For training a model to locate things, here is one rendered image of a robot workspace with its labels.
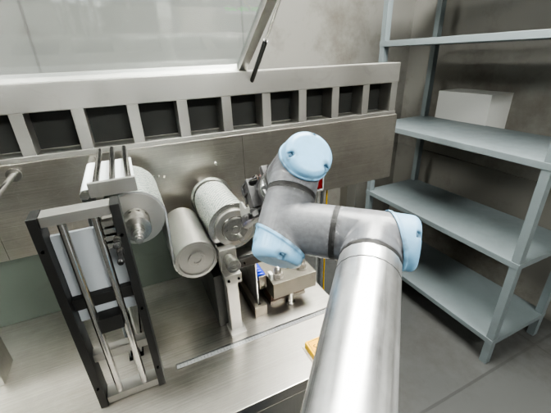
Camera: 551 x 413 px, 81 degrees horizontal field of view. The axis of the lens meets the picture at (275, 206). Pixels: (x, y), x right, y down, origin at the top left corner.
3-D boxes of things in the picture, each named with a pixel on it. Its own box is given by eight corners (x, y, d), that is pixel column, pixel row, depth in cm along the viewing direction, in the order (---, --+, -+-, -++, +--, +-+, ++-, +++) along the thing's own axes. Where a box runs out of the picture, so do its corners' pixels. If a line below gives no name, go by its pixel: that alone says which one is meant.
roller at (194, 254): (179, 283, 93) (171, 247, 88) (166, 242, 114) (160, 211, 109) (219, 271, 98) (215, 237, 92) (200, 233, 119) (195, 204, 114)
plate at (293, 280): (274, 299, 107) (273, 284, 104) (235, 242, 140) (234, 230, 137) (316, 285, 112) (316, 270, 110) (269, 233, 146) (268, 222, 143)
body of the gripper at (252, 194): (270, 183, 73) (288, 160, 62) (281, 219, 71) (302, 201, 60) (238, 189, 70) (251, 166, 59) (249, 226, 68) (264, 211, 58)
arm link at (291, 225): (323, 263, 39) (337, 184, 43) (239, 249, 43) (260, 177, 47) (329, 278, 46) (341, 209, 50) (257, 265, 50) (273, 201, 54)
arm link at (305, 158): (278, 169, 43) (292, 118, 46) (257, 195, 53) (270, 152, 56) (330, 188, 45) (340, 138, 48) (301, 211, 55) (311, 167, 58)
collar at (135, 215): (126, 244, 77) (120, 220, 74) (125, 233, 82) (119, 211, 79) (154, 238, 80) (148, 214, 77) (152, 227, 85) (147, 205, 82)
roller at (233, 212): (218, 250, 94) (212, 215, 89) (198, 215, 115) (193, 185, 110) (255, 240, 98) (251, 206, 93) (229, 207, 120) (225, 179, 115)
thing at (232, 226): (242, 213, 92) (252, 233, 95) (239, 210, 93) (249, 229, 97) (218, 226, 90) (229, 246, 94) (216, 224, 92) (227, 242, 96)
